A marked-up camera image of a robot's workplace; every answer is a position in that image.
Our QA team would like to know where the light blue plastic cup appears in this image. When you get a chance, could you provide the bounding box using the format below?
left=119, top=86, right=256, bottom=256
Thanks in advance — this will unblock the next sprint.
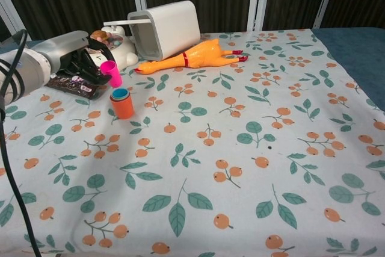
left=111, top=87, right=130, bottom=98

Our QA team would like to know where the pink plastic cup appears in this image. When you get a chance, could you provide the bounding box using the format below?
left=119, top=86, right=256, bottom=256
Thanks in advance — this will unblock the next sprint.
left=100, top=60, right=123, bottom=88

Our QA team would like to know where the large orange plastic cup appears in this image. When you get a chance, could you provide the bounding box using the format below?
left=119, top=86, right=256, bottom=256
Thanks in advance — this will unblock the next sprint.
left=109, top=96, right=135, bottom=120

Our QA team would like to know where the floral print tablecloth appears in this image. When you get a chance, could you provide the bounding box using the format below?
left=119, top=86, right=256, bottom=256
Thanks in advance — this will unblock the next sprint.
left=0, top=29, right=385, bottom=257

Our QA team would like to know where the yellow rubber chicken toy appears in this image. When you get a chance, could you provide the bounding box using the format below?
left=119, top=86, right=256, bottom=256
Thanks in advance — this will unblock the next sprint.
left=134, top=39, right=250, bottom=75

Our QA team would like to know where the white cat fishing toy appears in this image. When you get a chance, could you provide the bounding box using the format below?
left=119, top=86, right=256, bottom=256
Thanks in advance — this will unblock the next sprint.
left=90, top=25, right=139, bottom=70

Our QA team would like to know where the white swing-lid trash bin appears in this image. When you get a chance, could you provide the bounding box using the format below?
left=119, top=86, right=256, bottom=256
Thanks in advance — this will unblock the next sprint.
left=103, top=0, right=202, bottom=61

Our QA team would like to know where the dark snack bag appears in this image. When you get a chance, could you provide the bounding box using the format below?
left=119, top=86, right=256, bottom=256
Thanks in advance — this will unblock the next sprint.
left=45, top=72, right=109, bottom=100

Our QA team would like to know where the blue table cover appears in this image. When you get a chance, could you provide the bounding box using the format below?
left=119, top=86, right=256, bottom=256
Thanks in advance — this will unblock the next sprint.
left=0, top=26, right=385, bottom=113

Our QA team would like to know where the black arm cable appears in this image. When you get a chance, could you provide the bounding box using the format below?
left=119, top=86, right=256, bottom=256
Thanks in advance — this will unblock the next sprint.
left=0, top=29, right=42, bottom=257

